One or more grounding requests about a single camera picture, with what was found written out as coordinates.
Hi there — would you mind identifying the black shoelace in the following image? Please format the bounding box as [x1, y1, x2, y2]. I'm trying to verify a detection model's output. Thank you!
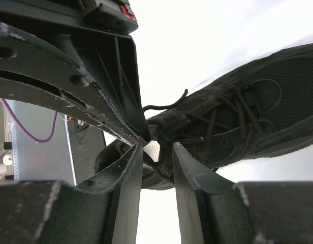
[142, 85, 264, 184]

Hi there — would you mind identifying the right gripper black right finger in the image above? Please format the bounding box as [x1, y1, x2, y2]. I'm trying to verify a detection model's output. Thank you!
[172, 143, 313, 243]

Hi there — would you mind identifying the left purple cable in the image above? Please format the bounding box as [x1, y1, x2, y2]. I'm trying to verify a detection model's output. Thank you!
[0, 98, 58, 143]

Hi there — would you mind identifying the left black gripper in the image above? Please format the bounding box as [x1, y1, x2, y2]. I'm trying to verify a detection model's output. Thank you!
[0, 1, 151, 142]

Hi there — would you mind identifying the black sneaker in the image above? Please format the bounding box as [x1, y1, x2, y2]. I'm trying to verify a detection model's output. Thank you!
[94, 42, 313, 191]

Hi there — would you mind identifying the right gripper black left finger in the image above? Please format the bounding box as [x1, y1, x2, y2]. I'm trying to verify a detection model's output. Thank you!
[0, 143, 143, 243]

